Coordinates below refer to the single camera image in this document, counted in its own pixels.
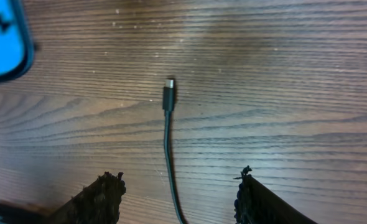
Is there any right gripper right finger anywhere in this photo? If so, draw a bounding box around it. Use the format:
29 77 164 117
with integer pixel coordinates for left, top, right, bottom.
234 166 317 224

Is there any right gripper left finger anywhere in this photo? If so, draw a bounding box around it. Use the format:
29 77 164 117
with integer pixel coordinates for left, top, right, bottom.
0 172 126 224

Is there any black charger cable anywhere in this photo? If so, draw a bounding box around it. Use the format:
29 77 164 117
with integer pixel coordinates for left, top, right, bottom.
162 78 187 224

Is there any Galaxy smartphone blue screen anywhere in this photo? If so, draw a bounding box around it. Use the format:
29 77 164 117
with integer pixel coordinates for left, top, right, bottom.
0 0 35 83

